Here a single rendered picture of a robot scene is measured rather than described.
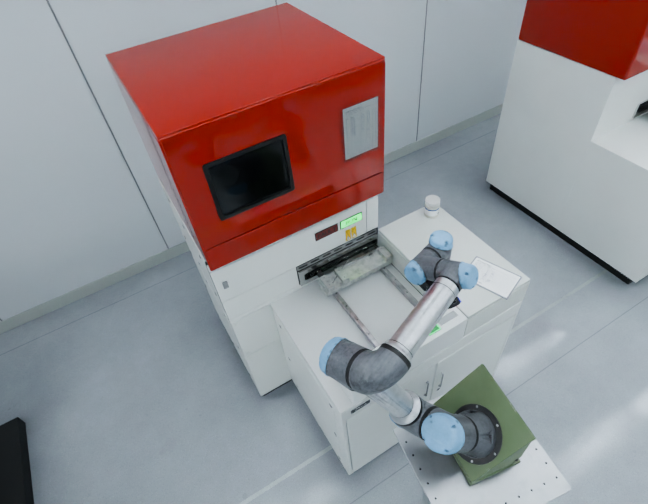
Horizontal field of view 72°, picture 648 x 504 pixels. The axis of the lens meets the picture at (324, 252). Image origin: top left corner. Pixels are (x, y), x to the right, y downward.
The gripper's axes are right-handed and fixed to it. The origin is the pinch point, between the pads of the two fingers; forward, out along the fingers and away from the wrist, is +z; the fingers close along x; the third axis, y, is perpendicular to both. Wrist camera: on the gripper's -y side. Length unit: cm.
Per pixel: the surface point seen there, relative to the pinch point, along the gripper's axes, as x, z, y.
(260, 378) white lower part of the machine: 63, 84, 59
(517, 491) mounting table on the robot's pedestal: 11, 29, -58
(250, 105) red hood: 36, -71, 54
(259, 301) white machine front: 50, 24, 59
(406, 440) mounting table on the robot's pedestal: 31.2, 28.7, -25.2
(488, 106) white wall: -252, 97, 207
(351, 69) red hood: -1, -71, 54
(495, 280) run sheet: -37.1, 13.9, 3.8
